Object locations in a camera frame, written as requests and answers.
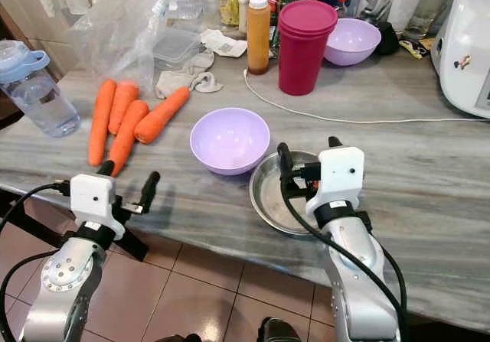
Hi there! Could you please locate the round steel dish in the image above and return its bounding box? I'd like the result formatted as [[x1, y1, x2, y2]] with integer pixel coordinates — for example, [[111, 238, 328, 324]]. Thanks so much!
[[249, 151, 324, 238]]

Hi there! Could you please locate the orange carrot with dark tip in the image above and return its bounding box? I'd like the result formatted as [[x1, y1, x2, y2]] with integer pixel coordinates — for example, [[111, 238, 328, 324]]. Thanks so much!
[[108, 99, 151, 178]]

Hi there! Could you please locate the long thin orange carrot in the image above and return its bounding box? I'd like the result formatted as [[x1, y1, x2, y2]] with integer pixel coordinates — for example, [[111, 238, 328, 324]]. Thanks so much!
[[87, 80, 118, 167]]

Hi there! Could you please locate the lilac plastic bowl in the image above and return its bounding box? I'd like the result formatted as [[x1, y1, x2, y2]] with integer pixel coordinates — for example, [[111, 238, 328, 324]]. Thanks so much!
[[190, 108, 272, 177], [323, 18, 382, 67]]

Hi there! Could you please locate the short orange carrot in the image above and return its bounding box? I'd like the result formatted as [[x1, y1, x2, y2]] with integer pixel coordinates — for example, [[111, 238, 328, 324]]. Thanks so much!
[[108, 81, 140, 136]]

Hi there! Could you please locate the thick orange carrot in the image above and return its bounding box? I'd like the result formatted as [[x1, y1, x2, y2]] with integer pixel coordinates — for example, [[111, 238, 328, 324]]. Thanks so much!
[[133, 86, 191, 145]]

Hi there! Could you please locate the clear blue-lid water bottle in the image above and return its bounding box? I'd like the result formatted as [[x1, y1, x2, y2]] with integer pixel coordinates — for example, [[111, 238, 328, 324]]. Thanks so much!
[[0, 41, 82, 138]]

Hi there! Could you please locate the magenta plastic tumbler with lid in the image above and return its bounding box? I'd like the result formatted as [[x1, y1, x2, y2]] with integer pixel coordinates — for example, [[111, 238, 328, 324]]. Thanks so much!
[[278, 0, 339, 96]]

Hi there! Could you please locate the crumpled grey cloth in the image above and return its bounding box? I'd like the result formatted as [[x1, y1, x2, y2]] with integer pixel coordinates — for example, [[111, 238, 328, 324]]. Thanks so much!
[[155, 51, 224, 101]]

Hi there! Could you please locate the small black pouch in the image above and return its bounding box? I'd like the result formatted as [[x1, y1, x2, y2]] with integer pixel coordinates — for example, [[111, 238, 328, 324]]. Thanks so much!
[[374, 21, 401, 57]]

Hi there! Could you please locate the orange sauce squeeze bottle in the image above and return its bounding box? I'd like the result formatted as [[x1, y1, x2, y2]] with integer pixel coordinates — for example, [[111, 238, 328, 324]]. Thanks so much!
[[246, 0, 273, 76]]

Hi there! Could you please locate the yellow and black sachet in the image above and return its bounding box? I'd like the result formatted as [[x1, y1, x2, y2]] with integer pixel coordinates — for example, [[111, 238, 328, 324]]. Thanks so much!
[[397, 37, 436, 60]]

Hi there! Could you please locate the white paper packet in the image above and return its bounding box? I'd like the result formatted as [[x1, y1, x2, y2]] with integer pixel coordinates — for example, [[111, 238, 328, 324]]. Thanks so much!
[[199, 28, 249, 59]]

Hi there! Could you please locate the clear plastic food container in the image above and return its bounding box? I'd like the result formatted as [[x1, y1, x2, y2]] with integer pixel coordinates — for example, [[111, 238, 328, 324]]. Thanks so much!
[[152, 28, 203, 72]]

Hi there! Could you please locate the dark wooden chair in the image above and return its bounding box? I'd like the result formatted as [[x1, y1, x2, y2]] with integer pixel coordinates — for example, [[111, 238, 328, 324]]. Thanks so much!
[[0, 5, 25, 130]]

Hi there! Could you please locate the clear plastic bag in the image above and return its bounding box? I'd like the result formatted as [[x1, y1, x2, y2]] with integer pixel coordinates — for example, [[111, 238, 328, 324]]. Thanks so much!
[[67, 0, 201, 92]]

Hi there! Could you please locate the black robot foot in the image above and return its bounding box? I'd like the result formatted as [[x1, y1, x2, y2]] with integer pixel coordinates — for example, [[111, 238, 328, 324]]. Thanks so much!
[[256, 316, 304, 342]]

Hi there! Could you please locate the white plastic bottle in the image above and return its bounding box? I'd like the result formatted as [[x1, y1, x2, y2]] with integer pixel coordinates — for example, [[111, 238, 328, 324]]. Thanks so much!
[[236, 0, 257, 36]]

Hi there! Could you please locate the white kitchen appliance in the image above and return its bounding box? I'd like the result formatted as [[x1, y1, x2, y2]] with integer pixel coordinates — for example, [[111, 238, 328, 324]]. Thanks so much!
[[431, 0, 490, 120]]

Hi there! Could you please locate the clear glass jar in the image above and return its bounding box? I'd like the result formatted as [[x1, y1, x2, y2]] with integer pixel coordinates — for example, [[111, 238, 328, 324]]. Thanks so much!
[[402, 0, 462, 41]]

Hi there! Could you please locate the thin white power cable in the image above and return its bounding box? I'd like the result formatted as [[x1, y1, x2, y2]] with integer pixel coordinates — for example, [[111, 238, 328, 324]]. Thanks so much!
[[243, 68, 472, 125]]

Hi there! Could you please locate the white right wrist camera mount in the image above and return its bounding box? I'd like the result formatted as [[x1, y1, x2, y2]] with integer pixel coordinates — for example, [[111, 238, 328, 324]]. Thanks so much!
[[306, 146, 366, 210]]

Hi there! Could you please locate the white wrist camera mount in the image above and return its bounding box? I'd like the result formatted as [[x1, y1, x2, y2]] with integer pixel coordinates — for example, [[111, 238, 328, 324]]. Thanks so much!
[[306, 146, 366, 210], [70, 174, 120, 233]]

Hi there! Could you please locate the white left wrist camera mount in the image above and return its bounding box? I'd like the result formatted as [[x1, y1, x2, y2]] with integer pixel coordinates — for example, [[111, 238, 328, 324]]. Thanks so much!
[[70, 174, 120, 233]]

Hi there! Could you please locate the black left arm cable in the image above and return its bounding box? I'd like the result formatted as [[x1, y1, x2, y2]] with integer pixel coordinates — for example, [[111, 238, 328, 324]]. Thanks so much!
[[0, 180, 74, 342]]

